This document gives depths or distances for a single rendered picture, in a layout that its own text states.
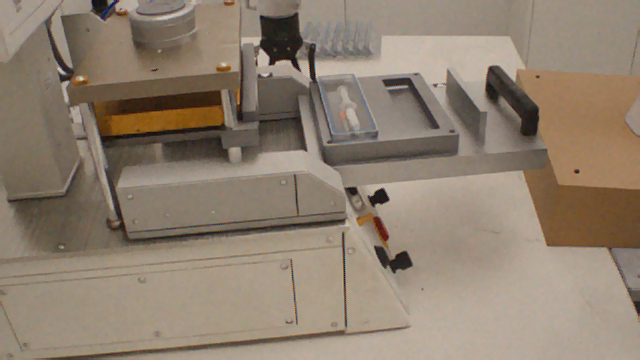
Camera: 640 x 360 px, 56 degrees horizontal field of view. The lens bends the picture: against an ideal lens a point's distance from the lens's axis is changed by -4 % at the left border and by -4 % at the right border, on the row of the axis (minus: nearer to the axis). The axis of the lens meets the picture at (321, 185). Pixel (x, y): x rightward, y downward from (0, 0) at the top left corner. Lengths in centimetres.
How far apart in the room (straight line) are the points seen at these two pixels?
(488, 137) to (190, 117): 37
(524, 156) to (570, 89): 44
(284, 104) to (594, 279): 52
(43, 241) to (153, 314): 16
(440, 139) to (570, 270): 32
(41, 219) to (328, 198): 36
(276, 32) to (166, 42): 47
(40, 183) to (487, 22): 272
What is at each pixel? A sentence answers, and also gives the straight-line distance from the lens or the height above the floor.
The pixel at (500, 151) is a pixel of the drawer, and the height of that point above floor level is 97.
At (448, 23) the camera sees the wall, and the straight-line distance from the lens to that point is 328.
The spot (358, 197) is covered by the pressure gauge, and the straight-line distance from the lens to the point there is 81.
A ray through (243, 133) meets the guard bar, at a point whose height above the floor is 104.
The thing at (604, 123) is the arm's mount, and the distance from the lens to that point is 113.
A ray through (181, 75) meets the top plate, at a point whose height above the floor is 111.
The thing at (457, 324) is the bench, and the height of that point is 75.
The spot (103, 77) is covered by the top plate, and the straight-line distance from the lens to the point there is 69.
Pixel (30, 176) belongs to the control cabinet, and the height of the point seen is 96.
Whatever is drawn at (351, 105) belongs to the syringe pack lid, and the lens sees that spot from 81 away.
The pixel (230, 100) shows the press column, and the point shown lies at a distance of 67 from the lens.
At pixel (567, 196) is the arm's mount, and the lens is 96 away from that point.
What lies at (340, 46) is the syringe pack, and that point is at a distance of 167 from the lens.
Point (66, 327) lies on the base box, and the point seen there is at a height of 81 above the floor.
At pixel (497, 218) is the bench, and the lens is 105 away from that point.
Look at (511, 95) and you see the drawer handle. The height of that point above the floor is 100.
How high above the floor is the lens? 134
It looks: 32 degrees down
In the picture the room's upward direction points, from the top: 3 degrees counter-clockwise
